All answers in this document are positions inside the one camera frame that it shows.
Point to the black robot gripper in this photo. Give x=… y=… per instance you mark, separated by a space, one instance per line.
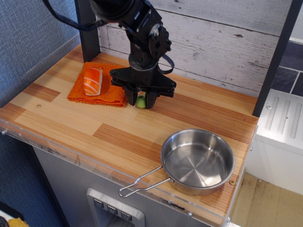
x=148 y=80

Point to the dark grey post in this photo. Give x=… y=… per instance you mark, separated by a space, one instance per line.
x=89 y=39
x=277 y=56

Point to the green handled grey spatula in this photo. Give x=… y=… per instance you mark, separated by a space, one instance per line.
x=141 y=101

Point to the silver dispenser button panel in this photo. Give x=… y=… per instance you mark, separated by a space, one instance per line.
x=110 y=212

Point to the stainless steel pan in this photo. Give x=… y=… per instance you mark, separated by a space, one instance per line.
x=196 y=162

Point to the orange folded cloth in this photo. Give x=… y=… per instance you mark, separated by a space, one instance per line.
x=109 y=95

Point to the salmon sushi toy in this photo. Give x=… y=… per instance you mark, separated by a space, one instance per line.
x=92 y=81

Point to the dark grey left post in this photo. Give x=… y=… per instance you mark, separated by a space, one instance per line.
x=89 y=39

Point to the white ribbed appliance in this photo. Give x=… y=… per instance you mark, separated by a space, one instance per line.
x=276 y=153

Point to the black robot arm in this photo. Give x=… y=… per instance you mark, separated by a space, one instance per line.
x=149 y=41

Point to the dark grey right post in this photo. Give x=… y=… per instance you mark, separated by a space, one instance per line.
x=277 y=56

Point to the yellow object bottom corner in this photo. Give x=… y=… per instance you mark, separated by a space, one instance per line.
x=16 y=222

